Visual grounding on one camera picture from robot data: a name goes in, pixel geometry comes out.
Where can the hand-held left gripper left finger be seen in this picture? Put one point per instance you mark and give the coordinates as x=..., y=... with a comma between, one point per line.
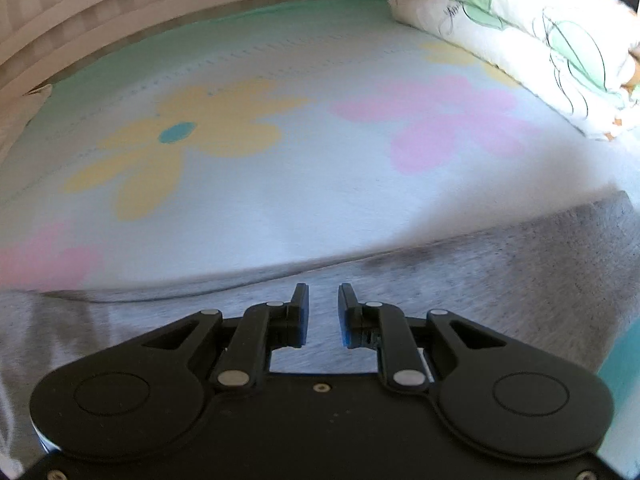
x=298, y=317

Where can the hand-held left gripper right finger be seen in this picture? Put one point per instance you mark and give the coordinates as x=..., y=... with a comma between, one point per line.
x=347, y=317

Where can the grey speckled pants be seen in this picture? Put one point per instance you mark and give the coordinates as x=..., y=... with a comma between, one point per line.
x=500, y=285

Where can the floral bed blanket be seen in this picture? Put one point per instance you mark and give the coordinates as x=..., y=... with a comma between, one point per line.
x=300, y=135

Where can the folded floral quilt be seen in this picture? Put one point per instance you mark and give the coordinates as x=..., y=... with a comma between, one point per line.
x=540, y=30

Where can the cream pillow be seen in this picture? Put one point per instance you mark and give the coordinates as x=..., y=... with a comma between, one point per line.
x=17, y=110

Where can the cream wooden bed frame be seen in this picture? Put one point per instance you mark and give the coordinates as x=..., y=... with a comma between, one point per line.
x=125, y=5

